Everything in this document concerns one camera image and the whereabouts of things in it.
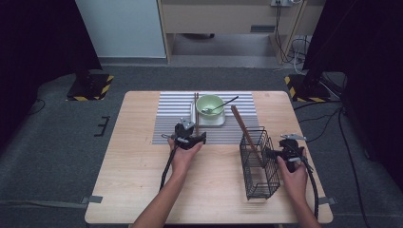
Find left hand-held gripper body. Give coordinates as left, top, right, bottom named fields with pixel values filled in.
left=173, top=116, right=204, bottom=151

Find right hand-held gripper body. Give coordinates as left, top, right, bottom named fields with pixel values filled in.
left=277, top=133, right=308, bottom=174

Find black wire basket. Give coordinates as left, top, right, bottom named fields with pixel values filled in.
left=239, top=125, right=281, bottom=201

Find bundle of brown chopsticks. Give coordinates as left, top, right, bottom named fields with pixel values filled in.
left=230, top=104, right=264, bottom=168

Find person's left hand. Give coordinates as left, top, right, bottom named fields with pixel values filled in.
left=167, top=138, right=204, bottom=179

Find person's right hand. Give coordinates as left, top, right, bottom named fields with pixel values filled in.
left=277, top=147, right=309, bottom=204

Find white square plate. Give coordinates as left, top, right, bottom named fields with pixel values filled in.
left=189, top=99, right=227, bottom=128

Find grey striped placemat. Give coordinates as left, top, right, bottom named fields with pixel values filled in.
left=151, top=91, right=260, bottom=146

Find pale green bowl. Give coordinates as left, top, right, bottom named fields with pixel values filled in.
left=195, top=94, right=226, bottom=121

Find black stand with striped base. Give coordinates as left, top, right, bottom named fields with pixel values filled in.
left=283, top=67, right=333, bottom=104
left=66, top=60, right=115, bottom=103

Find light wooden desk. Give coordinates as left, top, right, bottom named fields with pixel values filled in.
left=157, top=0, right=326, bottom=67

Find black curtain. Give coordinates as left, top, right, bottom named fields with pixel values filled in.
left=0, top=0, right=105, bottom=151
left=301, top=0, right=403, bottom=193

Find grey power strip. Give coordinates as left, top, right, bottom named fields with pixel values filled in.
left=270, top=0, right=295, bottom=8

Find metal spoon with dark handle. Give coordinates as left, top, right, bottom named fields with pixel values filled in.
left=201, top=95, right=240, bottom=115

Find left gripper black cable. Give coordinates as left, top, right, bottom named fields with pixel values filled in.
left=159, top=144, right=179, bottom=192

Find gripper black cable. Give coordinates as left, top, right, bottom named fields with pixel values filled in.
left=299, top=156, right=319, bottom=220
left=159, top=144, right=179, bottom=192

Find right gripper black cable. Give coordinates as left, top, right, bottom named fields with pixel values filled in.
left=299, top=156, right=319, bottom=220

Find white cables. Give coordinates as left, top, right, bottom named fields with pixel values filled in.
left=290, top=34, right=311, bottom=76

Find black power cable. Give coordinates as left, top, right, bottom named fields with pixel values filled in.
left=274, top=0, right=298, bottom=65

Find thin black floor cable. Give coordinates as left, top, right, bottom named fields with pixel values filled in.
left=29, top=98, right=47, bottom=116

